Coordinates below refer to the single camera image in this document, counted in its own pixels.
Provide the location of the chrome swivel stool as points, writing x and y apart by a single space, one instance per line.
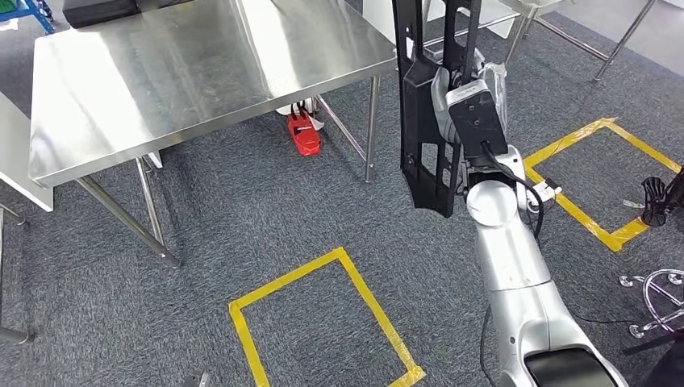
657 299

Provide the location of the stainless steel workbench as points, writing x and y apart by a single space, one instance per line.
187 80

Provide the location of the yellow tape floor square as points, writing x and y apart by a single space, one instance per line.
374 315
582 219

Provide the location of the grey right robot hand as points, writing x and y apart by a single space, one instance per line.
441 112

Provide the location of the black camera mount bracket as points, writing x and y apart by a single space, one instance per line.
475 168

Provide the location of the steel frame table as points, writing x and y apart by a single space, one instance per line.
626 37

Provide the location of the red power strip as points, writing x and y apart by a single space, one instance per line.
304 136

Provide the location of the black humanoid robot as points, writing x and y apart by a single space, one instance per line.
657 197

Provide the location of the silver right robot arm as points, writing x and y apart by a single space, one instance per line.
513 267

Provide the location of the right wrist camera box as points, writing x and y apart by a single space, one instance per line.
475 117

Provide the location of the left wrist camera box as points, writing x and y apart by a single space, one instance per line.
196 380

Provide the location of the long black plastic part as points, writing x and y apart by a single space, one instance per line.
422 107

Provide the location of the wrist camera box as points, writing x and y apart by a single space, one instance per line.
475 117
196 380

